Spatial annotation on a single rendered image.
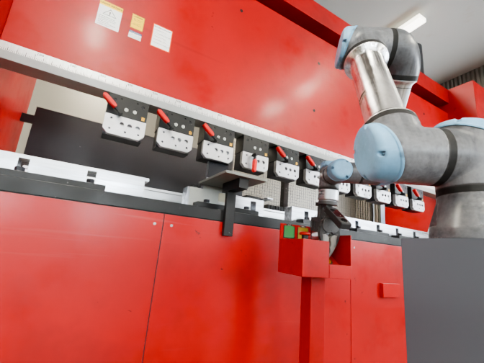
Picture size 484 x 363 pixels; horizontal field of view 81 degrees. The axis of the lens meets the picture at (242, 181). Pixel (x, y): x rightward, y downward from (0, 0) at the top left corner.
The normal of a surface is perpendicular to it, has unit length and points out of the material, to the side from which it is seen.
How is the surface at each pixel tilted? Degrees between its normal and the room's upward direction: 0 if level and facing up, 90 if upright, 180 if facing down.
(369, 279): 90
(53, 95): 90
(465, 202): 73
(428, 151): 101
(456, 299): 90
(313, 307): 90
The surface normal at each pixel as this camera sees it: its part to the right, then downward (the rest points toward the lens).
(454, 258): -0.88, -0.18
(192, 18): 0.50, -0.17
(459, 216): -0.76, -0.48
